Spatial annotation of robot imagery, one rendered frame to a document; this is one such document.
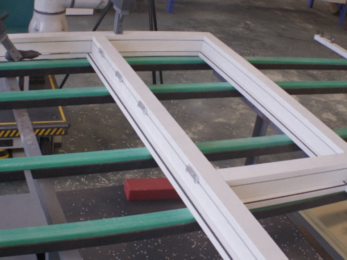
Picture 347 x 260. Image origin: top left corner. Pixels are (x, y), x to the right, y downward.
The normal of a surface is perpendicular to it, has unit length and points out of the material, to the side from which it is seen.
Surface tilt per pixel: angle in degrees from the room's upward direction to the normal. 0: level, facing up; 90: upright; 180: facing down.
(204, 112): 0
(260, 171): 0
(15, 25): 90
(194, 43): 90
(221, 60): 90
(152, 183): 0
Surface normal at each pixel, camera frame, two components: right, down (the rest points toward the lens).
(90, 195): 0.15, -0.87
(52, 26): 0.39, 0.14
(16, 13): 0.33, 0.49
